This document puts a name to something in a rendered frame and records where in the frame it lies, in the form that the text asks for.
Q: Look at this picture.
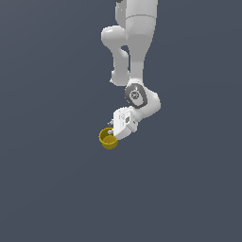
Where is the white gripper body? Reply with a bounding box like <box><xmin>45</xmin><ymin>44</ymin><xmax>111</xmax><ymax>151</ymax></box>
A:
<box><xmin>112</xmin><ymin>106</ymin><xmax>139</xmax><ymax>141</ymax></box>

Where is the yellow cup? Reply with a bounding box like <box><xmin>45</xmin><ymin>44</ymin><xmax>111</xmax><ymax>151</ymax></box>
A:
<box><xmin>98</xmin><ymin>127</ymin><xmax>119</xmax><ymax>150</ymax></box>

